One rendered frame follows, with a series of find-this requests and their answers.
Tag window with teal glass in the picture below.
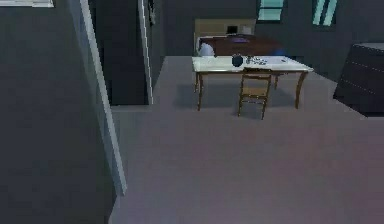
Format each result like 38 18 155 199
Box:
312 0 338 27
257 0 286 22

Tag dark round object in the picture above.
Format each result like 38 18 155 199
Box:
231 54 244 68

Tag white pillow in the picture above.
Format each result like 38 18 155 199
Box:
198 42 216 58

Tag beige headboard shelf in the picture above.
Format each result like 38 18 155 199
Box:
194 18 257 38

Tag bed with brown cover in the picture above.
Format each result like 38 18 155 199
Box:
196 34 288 58

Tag white table with wooden legs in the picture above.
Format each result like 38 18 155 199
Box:
191 54 315 112

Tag wooden chair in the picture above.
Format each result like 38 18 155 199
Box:
236 66 273 121

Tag dark chest of drawers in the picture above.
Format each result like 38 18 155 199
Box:
332 42 384 117

